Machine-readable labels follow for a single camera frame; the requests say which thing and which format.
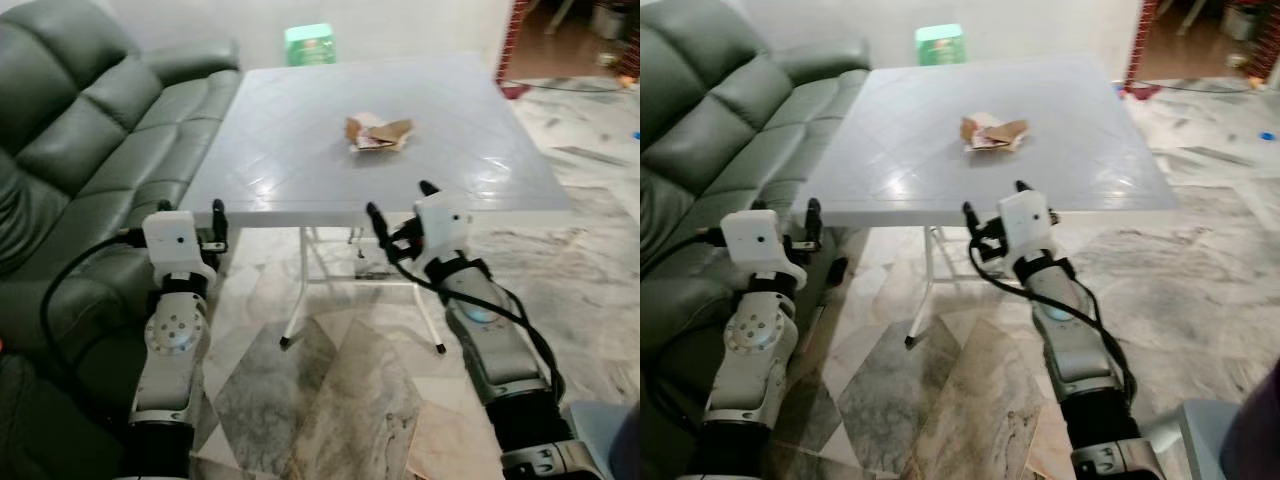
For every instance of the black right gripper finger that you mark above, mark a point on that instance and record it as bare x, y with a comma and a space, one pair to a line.
972, 222
1024, 187
430, 189
378, 225

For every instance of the torn brown cardboard trash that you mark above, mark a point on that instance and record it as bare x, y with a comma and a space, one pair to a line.
385, 132
1000, 133

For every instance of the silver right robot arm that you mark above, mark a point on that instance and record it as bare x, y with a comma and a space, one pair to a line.
505, 350
1075, 340

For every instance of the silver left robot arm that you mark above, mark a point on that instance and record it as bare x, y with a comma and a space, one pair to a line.
172, 340
750, 345

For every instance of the grey blue rubbish bin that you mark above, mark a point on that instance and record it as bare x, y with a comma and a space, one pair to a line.
592, 440
1205, 440

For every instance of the grey folding table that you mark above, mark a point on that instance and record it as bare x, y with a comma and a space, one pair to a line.
300, 150
900, 150

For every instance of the dark green leather sofa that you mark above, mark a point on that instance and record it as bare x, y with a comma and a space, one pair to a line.
80, 120
700, 110

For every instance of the red brick doorway pillar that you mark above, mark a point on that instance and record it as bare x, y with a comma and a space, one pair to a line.
512, 40
1140, 40

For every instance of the grey bucket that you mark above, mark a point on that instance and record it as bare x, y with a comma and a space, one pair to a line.
608, 20
1242, 22

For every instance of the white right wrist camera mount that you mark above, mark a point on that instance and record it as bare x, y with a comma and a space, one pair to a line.
440, 225
1025, 220

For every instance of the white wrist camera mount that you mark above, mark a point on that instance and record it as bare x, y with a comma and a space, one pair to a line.
172, 245
440, 225
1025, 220
755, 245

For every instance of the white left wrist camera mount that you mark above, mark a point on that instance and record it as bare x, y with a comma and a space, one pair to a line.
755, 245
172, 245

